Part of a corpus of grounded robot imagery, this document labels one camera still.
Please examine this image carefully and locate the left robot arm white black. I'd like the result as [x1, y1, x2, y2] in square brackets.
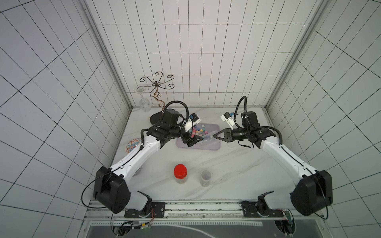
[90, 100, 203, 214]

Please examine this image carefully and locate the aluminium mounting rail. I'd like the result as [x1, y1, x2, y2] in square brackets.
[84, 200, 319, 227]

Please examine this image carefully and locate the hanging wine glass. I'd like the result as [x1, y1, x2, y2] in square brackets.
[135, 86, 151, 112]

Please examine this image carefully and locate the small clear jar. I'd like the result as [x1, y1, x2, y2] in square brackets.
[200, 170, 212, 187]

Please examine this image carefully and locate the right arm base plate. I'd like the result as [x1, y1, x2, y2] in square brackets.
[240, 200, 284, 218]

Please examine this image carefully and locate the metal glass holder stand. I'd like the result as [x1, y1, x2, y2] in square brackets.
[137, 71, 175, 125]

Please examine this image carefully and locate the red lid candy jar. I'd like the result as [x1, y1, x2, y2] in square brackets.
[173, 164, 188, 183]

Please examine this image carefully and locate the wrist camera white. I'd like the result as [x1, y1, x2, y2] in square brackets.
[220, 112, 236, 129]
[184, 113, 200, 132]

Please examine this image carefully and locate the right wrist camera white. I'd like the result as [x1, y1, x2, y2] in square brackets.
[220, 112, 236, 129]

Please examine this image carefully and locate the lilac plastic tray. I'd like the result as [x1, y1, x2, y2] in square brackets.
[176, 124, 220, 150]

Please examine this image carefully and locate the patterned red blue bowl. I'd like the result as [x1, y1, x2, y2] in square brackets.
[126, 138, 141, 154]

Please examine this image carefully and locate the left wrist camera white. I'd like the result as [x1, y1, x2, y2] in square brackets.
[184, 113, 200, 132]

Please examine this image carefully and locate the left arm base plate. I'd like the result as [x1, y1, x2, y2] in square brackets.
[124, 202, 166, 219]

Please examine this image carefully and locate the clear jar with colourful candies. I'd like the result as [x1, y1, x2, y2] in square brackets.
[192, 135, 208, 148]

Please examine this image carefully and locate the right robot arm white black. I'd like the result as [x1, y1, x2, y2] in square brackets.
[214, 96, 333, 217]

